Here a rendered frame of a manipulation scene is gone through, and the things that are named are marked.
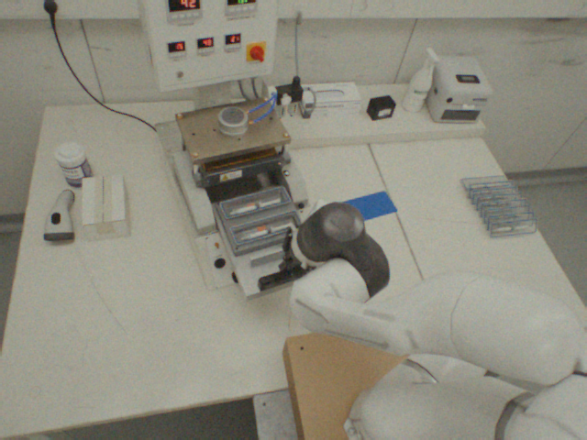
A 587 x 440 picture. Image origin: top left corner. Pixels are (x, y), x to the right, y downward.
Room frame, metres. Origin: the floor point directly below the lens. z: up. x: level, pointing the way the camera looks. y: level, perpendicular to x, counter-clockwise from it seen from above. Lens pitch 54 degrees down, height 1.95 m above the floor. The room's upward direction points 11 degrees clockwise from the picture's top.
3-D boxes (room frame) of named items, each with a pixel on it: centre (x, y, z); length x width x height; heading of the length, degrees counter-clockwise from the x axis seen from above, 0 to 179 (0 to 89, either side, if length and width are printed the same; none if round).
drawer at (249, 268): (0.65, 0.06, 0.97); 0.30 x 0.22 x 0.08; 32
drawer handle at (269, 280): (0.54, -0.01, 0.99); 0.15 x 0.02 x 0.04; 122
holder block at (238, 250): (0.69, 0.08, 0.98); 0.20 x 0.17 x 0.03; 122
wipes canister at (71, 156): (0.88, 0.72, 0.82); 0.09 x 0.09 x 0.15
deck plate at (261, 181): (0.92, 0.22, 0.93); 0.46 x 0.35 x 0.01; 32
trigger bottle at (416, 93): (1.53, -0.39, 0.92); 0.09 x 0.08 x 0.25; 23
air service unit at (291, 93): (1.12, 0.09, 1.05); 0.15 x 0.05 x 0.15; 122
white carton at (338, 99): (1.43, -0.05, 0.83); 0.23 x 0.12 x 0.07; 111
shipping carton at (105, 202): (0.76, 0.58, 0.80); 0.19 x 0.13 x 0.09; 20
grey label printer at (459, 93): (1.58, -0.55, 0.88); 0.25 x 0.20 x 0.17; 14
